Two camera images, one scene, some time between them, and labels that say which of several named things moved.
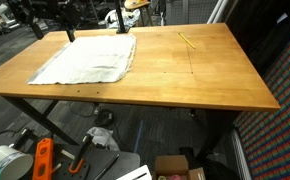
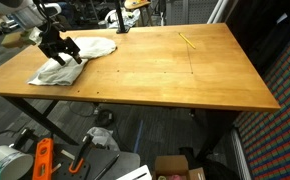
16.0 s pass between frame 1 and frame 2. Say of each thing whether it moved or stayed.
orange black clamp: stayed
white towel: moved
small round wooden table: stayed
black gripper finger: moved
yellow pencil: stayed
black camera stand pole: stayed
